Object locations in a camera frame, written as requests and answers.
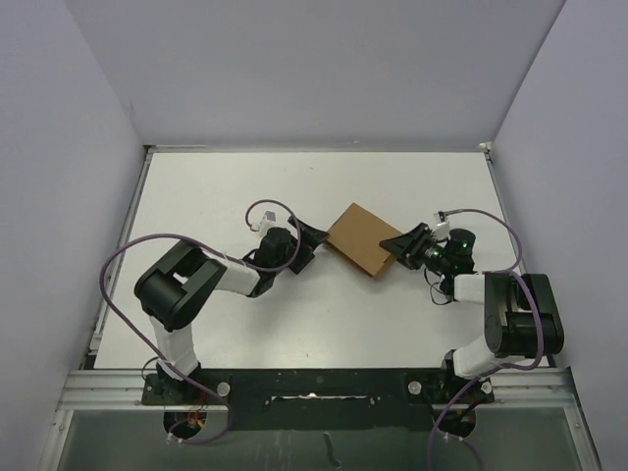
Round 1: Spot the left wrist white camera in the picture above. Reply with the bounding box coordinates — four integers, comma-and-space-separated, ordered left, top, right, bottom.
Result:
249, 211, 277, 238

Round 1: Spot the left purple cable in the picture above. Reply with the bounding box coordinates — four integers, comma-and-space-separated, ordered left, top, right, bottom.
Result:
100, 198, 300, 445

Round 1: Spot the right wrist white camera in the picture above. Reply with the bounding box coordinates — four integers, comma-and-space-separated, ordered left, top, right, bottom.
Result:
432, 211, 450, 242

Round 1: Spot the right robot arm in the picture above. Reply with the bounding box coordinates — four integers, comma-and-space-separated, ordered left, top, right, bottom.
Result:
380, 223, 565, 401

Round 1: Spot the wrist white camera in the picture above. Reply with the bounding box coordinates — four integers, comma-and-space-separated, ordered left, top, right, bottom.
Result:
432, 211, 450, 242
249, 211, 277, 238

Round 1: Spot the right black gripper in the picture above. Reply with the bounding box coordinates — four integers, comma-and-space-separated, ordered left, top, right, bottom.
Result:
380, 224, 450, 273

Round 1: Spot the brown cardboard box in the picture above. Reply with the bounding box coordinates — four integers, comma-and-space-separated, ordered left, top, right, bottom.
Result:
326, 203, 401, 279

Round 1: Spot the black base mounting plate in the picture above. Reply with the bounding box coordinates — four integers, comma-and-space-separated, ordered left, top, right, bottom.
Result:
141, 368, 495, 439

